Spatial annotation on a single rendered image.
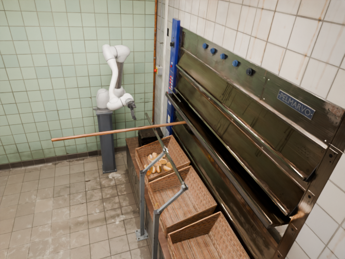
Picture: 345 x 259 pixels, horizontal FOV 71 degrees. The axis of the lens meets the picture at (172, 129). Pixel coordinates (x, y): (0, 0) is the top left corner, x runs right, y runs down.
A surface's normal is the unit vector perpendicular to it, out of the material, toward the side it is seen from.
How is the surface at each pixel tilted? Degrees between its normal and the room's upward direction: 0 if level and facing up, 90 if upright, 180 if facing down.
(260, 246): 70
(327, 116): 90
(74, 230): 0
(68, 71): 90
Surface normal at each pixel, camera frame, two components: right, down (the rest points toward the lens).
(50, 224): 0.07, -0.84
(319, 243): -0.94, 0.13
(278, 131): -0.85, -0.18
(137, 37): 0.33, 0.52
